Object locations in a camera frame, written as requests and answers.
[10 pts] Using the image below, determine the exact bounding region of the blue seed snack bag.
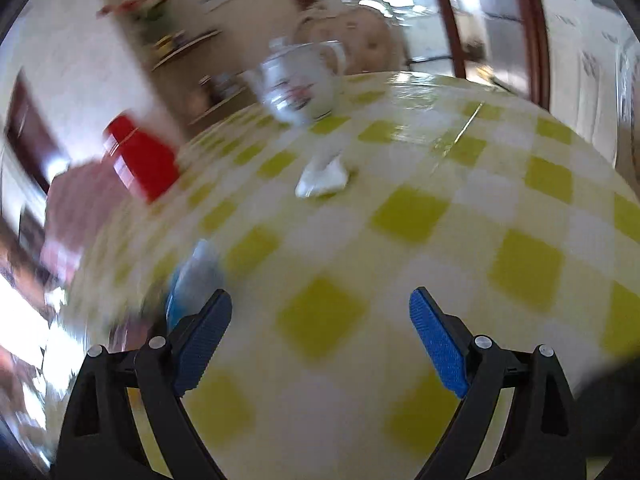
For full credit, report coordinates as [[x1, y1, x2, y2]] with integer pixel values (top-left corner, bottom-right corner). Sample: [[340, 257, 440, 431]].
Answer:
[[166, 240, 224, 332]]

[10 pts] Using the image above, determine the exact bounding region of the pink checkered covered chair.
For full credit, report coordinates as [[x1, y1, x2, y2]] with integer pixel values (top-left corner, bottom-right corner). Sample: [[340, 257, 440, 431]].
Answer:
[[40, 159, 130, 284]]

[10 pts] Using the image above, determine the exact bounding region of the red thermos jug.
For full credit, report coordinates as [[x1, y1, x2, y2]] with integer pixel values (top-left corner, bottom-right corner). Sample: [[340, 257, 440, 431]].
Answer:
[[103, 113, 180, 204]]

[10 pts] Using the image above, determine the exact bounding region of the yellow green checkered tablecloth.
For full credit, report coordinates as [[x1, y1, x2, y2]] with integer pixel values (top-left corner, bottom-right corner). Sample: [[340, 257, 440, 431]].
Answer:
[[58, 73, 639, 479]]

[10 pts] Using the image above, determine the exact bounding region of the small clear white packet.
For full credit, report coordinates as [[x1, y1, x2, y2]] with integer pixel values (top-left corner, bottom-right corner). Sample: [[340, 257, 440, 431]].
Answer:
[[295, 152, 349, 198]]

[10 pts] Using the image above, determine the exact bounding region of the wooden corner shelf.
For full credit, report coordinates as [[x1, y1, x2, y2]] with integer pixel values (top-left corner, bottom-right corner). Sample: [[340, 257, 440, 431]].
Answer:
[[151, 29, 256, 136]]

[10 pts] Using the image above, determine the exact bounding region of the white floral teapot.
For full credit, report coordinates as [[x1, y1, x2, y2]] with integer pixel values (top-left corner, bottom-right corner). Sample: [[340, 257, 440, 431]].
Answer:
[[241, 38, 347, 126]]

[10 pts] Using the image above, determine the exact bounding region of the flower vase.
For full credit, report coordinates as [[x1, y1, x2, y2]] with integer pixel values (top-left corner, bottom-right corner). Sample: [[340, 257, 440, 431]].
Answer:
[[96, 0, 171, 44]]

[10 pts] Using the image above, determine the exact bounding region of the white ornate chair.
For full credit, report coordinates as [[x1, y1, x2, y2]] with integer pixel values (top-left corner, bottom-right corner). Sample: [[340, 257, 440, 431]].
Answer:
[[290, 0, 408, 75]]

